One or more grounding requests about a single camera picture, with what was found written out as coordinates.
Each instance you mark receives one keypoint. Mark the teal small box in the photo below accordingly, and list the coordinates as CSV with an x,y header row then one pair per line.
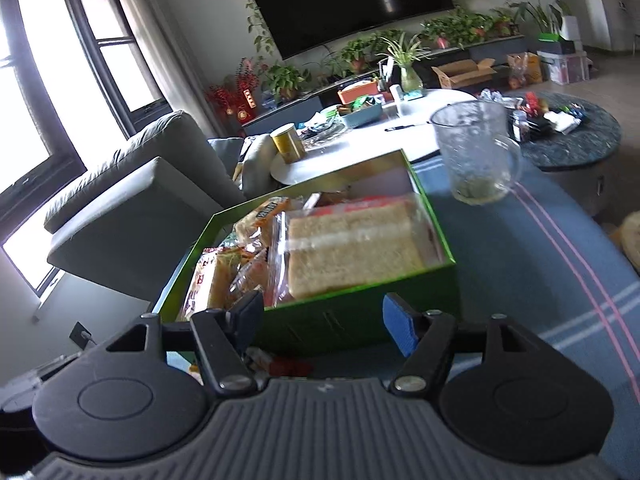
x,y
414,95

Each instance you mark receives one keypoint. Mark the large dark framed window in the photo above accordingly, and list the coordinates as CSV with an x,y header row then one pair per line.
x,y
25,110

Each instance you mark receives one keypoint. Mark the clear packet of pale cake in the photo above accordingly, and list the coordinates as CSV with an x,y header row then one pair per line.
x,y
350,245

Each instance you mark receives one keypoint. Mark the red and yellow snack packet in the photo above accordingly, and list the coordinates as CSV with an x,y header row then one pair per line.
x,y
202,285

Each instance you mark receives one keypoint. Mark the clear glass mug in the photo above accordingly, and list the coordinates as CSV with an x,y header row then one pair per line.
x,y
470,155

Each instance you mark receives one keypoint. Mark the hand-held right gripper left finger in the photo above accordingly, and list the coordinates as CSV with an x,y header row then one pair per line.
x,y
250,310

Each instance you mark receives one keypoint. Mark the green and black box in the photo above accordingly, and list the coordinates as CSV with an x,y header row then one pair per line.
x,y
557,45

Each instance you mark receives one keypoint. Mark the dark low tv cabinet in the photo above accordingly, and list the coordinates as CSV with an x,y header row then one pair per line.
x,y
300,107

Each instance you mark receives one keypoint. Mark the orange plastic container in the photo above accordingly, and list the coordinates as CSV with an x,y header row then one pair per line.
x,y
357,94

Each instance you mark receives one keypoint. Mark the row of potted green plants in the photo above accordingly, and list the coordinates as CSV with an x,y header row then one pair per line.
x,y
450,30

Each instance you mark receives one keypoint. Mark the grey armchair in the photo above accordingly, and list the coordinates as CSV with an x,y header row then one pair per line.
x,y
150,195

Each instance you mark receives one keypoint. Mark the small white bottle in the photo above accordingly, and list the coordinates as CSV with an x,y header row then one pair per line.
x,y
397,93

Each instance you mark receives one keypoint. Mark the red festive flower arrangement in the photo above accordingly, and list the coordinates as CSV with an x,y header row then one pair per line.
x,y
237,95

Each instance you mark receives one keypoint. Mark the beige curtain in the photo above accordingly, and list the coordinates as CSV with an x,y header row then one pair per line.
x,y
145,25

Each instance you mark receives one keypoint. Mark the pile of clear wrappers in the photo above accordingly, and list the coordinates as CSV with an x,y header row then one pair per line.
x,y
322,127

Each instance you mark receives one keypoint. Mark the clear storage bin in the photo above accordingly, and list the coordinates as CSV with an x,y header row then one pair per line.
x,y
565,67

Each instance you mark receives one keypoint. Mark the orange cardboard box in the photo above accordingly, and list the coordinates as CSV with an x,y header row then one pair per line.
x,y
525,70

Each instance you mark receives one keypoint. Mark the tall plant in white pot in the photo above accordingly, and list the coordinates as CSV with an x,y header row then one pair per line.
x,y
570,25

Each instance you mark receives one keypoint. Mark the beige soft cushion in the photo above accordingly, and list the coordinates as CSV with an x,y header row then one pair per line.
x,y
627,235

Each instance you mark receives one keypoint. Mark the black wall television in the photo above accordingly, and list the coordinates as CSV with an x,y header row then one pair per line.
x,y
350,0

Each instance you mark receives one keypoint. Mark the dark marble round table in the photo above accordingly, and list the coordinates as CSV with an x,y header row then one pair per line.
x,y
575,150

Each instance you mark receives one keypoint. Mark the red and white wafer packet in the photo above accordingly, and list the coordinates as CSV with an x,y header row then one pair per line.
x,y
380,201

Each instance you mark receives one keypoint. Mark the small glass jar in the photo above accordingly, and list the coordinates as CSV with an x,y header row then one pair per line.
x,y
521,127

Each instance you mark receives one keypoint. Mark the green cardboard box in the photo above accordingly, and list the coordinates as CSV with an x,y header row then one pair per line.
x,y
350,320

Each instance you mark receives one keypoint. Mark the open cardboard box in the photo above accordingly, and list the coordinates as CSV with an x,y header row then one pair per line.
x,y
462,76

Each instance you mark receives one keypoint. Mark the wall socket with plug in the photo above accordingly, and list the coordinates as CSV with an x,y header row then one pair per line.
x,y
80,335

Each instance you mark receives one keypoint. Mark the orange snack packet black label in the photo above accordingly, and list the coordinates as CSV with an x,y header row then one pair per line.
x,y
262,217

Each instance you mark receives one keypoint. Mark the spider plant in glass vase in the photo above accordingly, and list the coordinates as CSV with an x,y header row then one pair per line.
x,y
410,80

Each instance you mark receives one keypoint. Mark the narrow dark framed window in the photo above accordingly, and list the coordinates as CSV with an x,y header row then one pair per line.
x,y
120,60

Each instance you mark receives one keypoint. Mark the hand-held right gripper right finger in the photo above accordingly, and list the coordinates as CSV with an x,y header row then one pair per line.
x,y
400,325

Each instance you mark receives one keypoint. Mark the black pen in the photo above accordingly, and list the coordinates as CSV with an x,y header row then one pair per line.
x,y
400,127

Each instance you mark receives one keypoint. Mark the white cushioned chair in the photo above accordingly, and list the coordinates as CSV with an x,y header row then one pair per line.
x,y
250,165

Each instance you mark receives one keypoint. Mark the white tissue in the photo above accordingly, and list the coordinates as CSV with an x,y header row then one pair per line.
x,y
562,121

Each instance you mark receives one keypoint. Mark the red snack wrapper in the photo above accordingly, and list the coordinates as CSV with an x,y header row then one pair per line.
x,y
285,364

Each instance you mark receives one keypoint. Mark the white round table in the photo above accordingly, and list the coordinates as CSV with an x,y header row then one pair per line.
x,y
360,145

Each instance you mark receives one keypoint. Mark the yellow can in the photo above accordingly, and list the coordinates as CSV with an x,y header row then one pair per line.
x,y
288,144

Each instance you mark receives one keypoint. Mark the light blue tray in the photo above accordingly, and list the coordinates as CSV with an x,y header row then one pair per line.
x,y
362,116

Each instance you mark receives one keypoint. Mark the blue striped tablecloth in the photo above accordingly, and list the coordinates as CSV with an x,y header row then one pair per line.
x,y
500,260

